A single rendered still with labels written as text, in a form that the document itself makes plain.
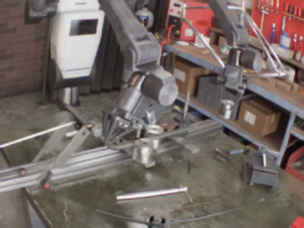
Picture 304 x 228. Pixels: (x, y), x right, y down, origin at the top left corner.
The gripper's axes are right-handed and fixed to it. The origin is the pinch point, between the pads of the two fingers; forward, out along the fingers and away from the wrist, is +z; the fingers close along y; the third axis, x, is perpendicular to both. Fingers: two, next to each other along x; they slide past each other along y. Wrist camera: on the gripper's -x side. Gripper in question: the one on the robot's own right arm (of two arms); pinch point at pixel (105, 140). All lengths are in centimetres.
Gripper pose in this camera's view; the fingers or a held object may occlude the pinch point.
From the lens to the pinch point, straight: 86.8
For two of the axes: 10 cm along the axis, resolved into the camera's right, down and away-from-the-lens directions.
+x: -5.9, -3.1, -7.4
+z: -5.0, 8.6, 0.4
